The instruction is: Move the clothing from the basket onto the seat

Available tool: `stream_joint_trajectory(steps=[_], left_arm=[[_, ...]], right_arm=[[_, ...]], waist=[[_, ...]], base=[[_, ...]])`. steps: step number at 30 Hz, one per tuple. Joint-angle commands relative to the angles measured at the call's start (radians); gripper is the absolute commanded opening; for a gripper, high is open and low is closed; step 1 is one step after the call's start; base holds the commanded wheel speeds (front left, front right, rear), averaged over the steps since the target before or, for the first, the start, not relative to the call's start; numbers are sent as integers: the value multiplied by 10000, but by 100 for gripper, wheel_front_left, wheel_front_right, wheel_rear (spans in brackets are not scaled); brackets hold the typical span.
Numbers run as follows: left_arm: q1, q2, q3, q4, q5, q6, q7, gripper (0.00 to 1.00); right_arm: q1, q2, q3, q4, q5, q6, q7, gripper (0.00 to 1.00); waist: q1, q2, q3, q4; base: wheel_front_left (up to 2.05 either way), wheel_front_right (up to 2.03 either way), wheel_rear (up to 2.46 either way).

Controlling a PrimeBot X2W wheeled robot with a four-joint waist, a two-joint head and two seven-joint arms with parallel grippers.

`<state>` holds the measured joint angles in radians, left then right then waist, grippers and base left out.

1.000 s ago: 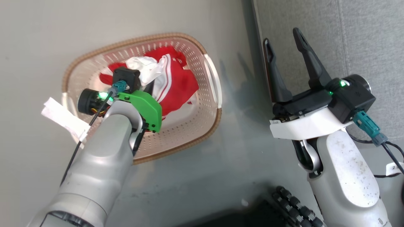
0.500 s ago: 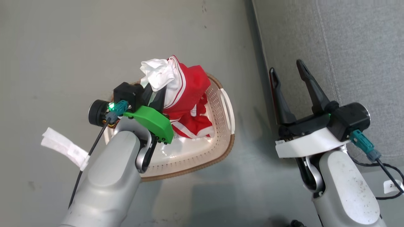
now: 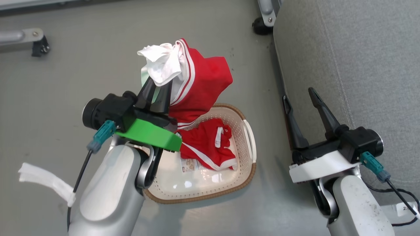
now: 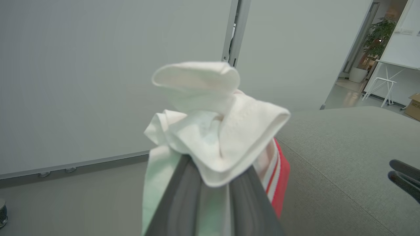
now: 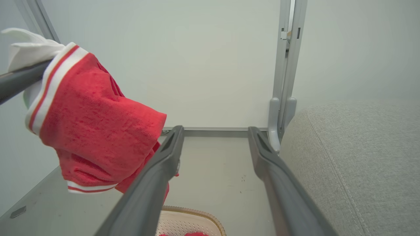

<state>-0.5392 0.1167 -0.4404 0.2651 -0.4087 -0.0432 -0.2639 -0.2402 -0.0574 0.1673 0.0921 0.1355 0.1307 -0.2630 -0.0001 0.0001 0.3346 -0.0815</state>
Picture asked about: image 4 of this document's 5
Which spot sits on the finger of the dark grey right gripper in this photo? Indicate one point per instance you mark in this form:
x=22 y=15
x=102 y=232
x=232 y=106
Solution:
x=407 y=168
x=405 y=186

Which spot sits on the white plant pot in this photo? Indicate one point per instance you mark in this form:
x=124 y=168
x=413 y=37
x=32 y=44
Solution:
x=357 y=74

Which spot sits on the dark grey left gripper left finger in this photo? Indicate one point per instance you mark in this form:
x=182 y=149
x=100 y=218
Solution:
x=178 y=203

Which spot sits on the grey fabric sofa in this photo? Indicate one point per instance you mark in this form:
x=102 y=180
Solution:
x=344 y=164

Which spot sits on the brown cardboard box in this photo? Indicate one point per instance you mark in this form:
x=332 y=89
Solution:
x=414 y=106

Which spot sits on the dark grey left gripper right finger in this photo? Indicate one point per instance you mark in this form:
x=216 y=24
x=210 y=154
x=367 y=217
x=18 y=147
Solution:
x=251 y=209

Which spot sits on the grey door frame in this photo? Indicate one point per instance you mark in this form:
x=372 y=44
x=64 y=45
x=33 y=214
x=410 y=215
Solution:
x=361 y=36

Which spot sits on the white folding table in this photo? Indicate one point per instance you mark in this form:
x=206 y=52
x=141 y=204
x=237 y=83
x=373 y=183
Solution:
x=387 y=82

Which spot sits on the green potted plant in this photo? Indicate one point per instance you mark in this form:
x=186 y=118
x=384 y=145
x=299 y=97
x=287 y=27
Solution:
x=379 y=36

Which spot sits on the white partition panel grey frame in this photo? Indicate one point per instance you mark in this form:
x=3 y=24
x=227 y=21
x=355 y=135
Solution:
x=98 y=82
x=295 y=55

